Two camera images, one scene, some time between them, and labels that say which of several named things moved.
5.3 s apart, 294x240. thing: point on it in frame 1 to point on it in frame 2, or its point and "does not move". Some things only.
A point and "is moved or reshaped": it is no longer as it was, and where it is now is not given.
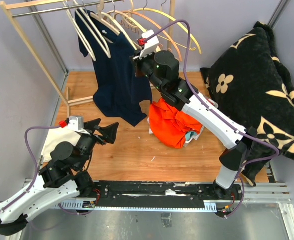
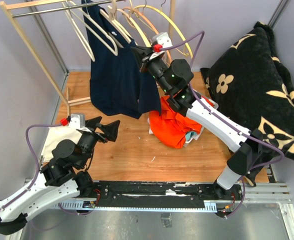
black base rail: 208,191 does not move
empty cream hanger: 78,31 does not move
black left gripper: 109,132 does not move
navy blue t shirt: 119,91 is moved or reshaped
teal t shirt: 189,135 does not move
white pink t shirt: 150,131 does not move
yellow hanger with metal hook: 193,48 to 161,10
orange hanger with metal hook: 143,13 to 143,14
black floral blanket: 249,78 does not move
